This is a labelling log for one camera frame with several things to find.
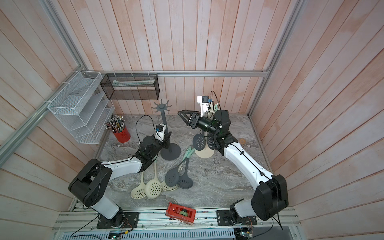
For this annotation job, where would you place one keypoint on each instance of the grey solid spoon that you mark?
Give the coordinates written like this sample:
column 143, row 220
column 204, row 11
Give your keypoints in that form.
column 172, row 176

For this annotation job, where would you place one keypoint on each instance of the cream skimmer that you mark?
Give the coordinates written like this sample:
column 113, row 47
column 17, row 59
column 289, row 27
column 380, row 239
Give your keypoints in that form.
column 153, row 187
column 167, row 188
column 139, row 192

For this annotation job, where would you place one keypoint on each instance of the small brown round coaster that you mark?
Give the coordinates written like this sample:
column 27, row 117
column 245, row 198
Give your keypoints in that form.
column 242, row 141

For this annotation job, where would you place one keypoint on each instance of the aluminium frame rail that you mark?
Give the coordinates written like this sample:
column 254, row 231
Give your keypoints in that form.
column 222, row 73

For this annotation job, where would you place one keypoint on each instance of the dark grey utensil rack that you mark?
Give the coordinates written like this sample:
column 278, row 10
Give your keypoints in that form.
column 170, row 151

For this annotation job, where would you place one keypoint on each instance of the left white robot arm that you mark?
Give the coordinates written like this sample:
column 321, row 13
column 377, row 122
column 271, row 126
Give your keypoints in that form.
column 90, row 184

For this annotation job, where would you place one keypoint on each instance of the cream utensil rack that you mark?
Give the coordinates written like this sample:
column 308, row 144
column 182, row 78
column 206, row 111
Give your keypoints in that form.
column 206, row 152

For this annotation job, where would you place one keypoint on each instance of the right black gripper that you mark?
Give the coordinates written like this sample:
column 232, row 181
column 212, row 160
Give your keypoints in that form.
column 194, row 122

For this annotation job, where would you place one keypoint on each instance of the red tape dispenser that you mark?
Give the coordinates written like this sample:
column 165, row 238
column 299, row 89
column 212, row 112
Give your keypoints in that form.
column 181, row 213

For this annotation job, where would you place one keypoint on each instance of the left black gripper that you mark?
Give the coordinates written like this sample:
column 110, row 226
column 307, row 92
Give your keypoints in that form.
column 166, row 140

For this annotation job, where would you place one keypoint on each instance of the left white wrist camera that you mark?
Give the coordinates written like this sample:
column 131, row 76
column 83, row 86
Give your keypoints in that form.
column 160, row 130

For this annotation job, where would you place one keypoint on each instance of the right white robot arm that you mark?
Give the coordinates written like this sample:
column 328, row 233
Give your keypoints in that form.
column 271, row 193

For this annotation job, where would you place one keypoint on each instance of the black mesh wall basket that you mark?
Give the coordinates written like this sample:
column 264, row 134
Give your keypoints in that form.
column 125, row 87

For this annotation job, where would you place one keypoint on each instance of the grey skimmer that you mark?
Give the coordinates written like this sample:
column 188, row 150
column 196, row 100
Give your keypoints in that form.
column 211, row 143
column 199, row 142
column 185, row 182

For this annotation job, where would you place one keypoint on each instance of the red pencil cup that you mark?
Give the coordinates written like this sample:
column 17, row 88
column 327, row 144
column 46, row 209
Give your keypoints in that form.
column 117, row 125

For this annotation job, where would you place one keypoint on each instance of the white wire mesh shelf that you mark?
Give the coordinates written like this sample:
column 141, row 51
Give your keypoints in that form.
column 81, row 109

